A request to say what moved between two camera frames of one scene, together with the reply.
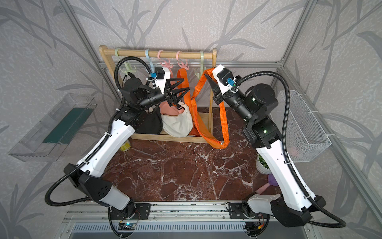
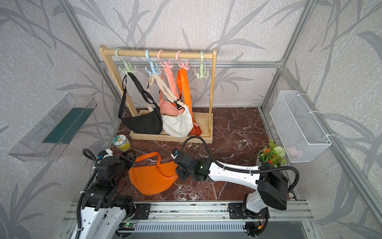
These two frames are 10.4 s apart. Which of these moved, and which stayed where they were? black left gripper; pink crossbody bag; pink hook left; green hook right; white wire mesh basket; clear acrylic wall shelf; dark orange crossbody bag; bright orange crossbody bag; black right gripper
Moved: black left gripper; bright orange crossbody bag; black right gripper
Stayed: clear acrylic wall shelf; green hook right; pink hook left; white wire mesh basket; dark orange crossbody bag; pink crossbody bag
